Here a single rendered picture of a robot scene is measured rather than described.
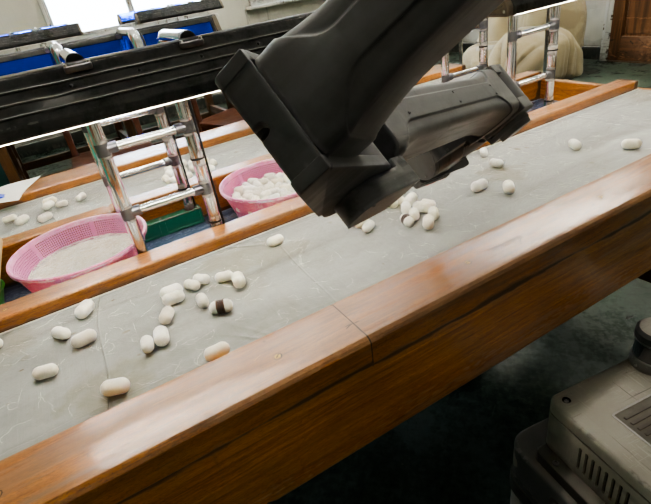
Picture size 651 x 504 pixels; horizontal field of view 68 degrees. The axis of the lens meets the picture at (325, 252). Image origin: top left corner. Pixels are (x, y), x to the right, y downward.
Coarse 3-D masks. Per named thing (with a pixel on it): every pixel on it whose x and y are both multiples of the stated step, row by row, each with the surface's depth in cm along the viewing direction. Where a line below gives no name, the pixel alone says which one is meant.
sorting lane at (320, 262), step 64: (576, 128) 120; (640, 128) 113; (448, 192) 99; (256, 256) 88; (320, 256) 84; (384, 256) 81; (64, 320) 79; (128, 320) 76; (192, 320) 74; (256, 320) 71; (0, 384) 67; (64, 384) 65; (0, 448) 57
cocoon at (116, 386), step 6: (114, 378) 62; (120, 378) 61; (126, 378) 62; (102, 384) 61; (108, 384) 61; (114, 384) 61; (120, 384) 61; (126, 384) 61; (102, 390) 61; (108, 390) 61; (114, 390) 61; (120, 390) 61; (126, 390) 61
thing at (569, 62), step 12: (504, 36) 356; (528, 36) 340; (540, 36) 337; (564, 36) 331; (504, 48) 347; (528, 48) 334; (540, 48) 330; (564, 48) 330; (576, 48) 340; (492, 60) 355; (504, 60) 345; (516, 60) 338; (528, 60) 332; (540, 60) 329; (564, 60) 334; (576, 60) 344; (516, 72) 338; (564, 72) 340; (576, 72) 348
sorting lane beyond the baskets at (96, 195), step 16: (224, 144) 154; (240, 144) 151; (256, 144) 148; (224, 160) 139; (240, 160) 137; (144, 176) 138; (160, 176) 136; (64, 192) 136; (80, 192) 134; (96, 192) 132; (128, 192) 128; (144, 192) 126; (16, 208) 130; (32, 208) 128; (64, 208) 125; (80, 208) 123; (0, 224) 122; (32, 224) 118
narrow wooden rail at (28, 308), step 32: (576, 96) 134; (608, 96) 134; (224, 224) 96; (256, 224) 94; (160, 256) 88; (192, 256) 90; (64, 288) 83; (96, 288) 83; (0, 320) 78; (32, 320) 80
